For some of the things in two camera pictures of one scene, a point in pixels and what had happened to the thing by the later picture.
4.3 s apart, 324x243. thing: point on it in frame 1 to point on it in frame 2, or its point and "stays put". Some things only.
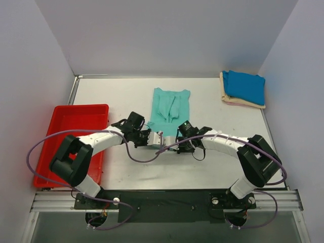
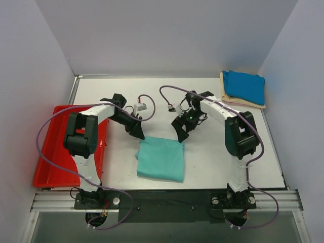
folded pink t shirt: [235, 104] stays put
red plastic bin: [70, 118] stays put
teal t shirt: [170, 108] to [160, 158]
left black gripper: [143, 137] to [132, 125]
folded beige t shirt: [234, 99] stays put
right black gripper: [182, 145] to [184, 124]
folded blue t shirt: [243, 85] stays put
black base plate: [165, 206] stays put
